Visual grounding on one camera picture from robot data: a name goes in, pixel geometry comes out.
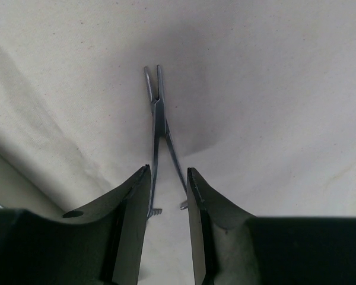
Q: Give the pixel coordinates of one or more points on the beige cloth wrap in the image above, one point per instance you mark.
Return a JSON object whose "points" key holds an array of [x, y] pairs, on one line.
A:
{"points": [[260, 97]]}

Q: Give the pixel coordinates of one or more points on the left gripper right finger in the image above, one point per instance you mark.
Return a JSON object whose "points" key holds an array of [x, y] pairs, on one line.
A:
{"points": [[222, 250]]}

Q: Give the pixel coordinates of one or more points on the steel hemostat forceps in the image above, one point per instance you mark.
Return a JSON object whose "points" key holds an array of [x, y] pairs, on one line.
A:
{"points": [[160, 131]]}

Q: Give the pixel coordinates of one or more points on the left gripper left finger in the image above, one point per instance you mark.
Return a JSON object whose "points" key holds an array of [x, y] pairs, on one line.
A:
{"points": [[113, 229]]}

